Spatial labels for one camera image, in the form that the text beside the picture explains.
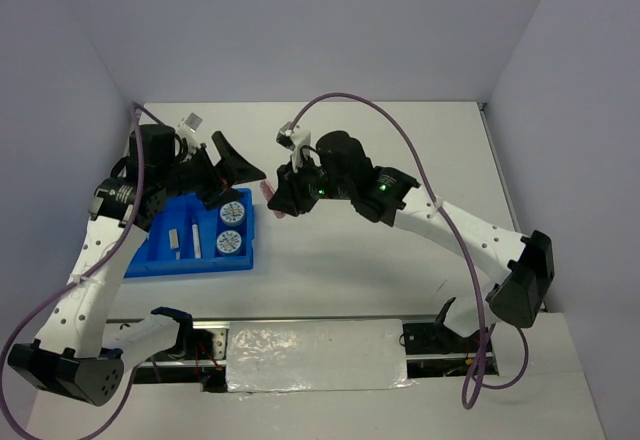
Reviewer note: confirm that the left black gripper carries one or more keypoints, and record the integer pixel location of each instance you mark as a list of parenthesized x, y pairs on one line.
[(236, 169)]

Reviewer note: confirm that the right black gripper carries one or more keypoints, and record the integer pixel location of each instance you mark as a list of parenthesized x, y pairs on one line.
[(289, 196)]

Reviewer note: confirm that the pink stapler refill case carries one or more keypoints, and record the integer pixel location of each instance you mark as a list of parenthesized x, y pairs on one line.
[(268, 193)]

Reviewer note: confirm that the blue round tape tin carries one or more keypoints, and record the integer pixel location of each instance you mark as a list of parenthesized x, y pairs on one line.
[(232, 214)]

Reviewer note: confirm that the blue white marker pen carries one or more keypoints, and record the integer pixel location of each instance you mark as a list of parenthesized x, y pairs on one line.
[(196, 241)]

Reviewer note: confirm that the grey eraser block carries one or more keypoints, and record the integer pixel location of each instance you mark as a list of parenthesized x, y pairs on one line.
[(173, 239)]

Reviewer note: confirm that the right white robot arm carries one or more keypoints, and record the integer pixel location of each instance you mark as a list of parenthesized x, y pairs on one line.
[(519, 267)]

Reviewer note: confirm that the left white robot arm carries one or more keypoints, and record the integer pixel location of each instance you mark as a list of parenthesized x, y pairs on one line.
[(70, 355)]

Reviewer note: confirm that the blue plastic divided tray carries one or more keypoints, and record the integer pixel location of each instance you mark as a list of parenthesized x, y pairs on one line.
[(186, 238)]

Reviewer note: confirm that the silver foil sheet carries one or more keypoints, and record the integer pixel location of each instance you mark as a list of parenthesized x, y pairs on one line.
[(321, 355)]

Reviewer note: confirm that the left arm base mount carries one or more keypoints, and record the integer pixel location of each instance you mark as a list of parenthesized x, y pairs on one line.
[(203, 364)]

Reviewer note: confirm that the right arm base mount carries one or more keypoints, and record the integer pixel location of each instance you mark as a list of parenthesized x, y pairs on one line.
[(432, 351)]

